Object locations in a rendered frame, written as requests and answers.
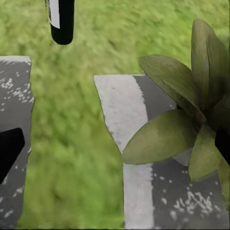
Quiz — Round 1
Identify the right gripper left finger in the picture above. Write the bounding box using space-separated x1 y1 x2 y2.
0 127 25 184

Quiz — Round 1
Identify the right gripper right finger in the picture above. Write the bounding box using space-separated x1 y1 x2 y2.
215 127 230 165

